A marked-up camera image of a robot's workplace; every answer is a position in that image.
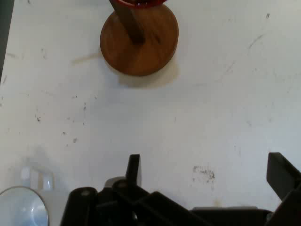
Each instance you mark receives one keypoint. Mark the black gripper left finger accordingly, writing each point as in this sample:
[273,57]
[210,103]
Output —
[122,207]

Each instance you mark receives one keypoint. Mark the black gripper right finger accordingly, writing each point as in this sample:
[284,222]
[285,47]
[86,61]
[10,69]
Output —
[284,179]

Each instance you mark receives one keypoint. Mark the red ceramic mug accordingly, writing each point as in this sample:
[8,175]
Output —
[141,2]

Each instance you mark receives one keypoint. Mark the wooden mug tree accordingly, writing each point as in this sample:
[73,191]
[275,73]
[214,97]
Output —
[141,56]

